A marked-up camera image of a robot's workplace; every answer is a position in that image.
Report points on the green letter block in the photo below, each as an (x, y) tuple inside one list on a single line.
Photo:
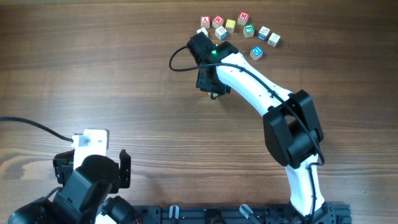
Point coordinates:
[(248, 30)]

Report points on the plain wooden block right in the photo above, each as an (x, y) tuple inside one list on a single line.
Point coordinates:
[(273, 39)]

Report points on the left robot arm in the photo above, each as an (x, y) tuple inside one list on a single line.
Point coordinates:
[(85, 190)]

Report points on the red letter A block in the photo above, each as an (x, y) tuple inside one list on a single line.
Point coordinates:
[(205, 22)]

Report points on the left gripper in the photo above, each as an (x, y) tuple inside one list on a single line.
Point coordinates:
[(63, 165)]

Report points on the blue letter D block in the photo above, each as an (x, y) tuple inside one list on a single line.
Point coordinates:
[(256, 53)]

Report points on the red letter M block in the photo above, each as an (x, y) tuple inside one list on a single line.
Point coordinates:
[(243, 18)]

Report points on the white block centre row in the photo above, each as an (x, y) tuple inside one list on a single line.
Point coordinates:
[(221, 33)]

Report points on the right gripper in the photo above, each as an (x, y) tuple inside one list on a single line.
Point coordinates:
[(201, 84)]

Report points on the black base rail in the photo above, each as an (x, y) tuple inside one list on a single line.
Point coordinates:
[(277, 213)]

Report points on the yellow top block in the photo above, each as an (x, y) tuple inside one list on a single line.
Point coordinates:
[(230, 25)]

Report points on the white block blue side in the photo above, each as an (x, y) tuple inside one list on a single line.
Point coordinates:
[(202, 30)]

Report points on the red letter W block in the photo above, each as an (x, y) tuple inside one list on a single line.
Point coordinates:
[(217, 21)]

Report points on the white block blue picture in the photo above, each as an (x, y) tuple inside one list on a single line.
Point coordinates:
[(263, 33)]

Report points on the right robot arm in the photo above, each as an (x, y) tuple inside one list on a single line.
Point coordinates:
[(292, 129)]

